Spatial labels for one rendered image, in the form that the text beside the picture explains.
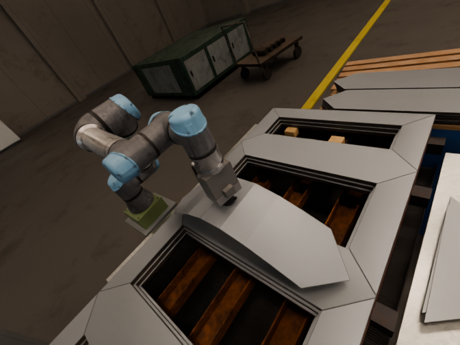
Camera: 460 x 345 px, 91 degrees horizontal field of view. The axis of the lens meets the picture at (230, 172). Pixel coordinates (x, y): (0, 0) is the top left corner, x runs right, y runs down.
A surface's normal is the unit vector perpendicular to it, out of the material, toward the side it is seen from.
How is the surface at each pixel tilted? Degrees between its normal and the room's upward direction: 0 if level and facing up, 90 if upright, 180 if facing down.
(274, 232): 26
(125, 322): 0
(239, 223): 18
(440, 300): 0
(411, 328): 0
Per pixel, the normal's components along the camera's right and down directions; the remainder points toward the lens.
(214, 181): 0.61, 0.35
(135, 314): -0.33, -0.72
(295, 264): 0.07, -0.52
